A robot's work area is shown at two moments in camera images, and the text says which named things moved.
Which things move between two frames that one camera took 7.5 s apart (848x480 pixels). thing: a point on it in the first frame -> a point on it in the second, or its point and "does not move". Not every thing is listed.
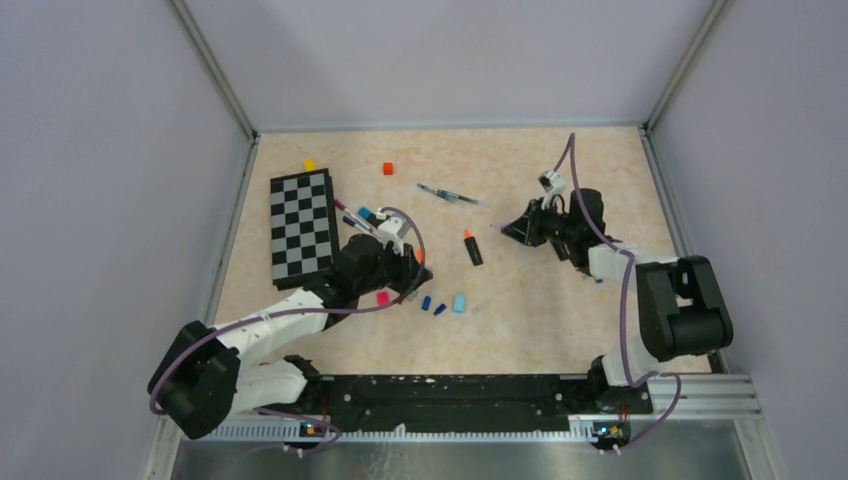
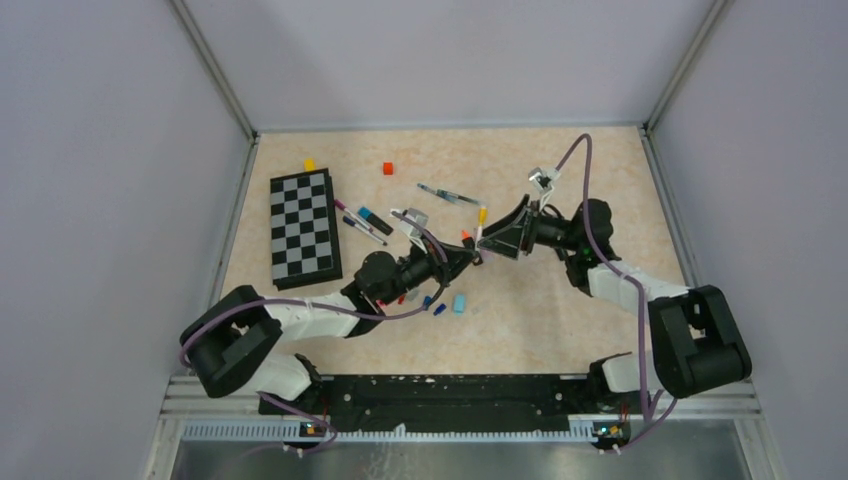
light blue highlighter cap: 458,305 does not move
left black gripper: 408,266 -> 454,259
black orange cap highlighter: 473,247 does not move
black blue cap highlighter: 371,217 does not move
